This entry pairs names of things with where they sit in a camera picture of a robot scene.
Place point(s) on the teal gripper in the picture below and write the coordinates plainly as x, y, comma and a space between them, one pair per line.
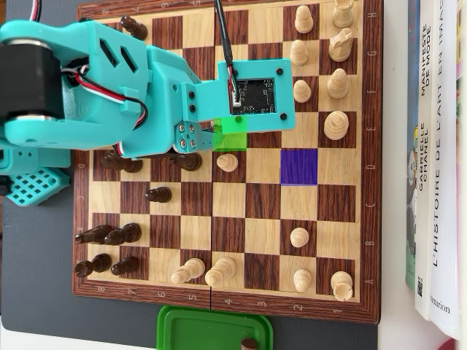
165, 109

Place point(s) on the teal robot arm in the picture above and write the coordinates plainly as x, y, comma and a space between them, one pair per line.
84, 40

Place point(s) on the dark wooden captured chess piece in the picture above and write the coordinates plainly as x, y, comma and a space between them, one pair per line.
249, 344

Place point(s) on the light wooden pawn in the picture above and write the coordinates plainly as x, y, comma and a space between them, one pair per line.
299, 237
227, 162
303, 280
299, 53
303, 91
303, 20

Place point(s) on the wooden chessboard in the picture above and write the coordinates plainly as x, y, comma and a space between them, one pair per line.
262, 204

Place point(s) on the dark wooden bishop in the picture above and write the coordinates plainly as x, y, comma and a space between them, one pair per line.
93, 235

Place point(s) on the light wooden queen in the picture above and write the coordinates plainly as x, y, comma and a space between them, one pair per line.
220, 271

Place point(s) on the light wooden king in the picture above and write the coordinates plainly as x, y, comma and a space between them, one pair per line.
335, 125

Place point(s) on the dark wooden rook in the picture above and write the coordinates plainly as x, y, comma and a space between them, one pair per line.
93, 265

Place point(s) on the light wooden knight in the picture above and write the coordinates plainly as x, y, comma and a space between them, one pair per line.
340, 45

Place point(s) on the green plastic tray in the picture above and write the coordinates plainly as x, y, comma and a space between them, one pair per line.
204, 328

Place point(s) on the light wooden rook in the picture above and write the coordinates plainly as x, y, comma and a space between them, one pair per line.
343, 14
342, 286

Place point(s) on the thin illustrated panda book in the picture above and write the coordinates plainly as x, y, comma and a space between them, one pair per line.
411, 218

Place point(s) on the white Gabrielle Chanel book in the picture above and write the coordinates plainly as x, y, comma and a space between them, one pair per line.
424, 218

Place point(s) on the pink red object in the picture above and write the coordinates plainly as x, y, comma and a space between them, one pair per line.
448, 344

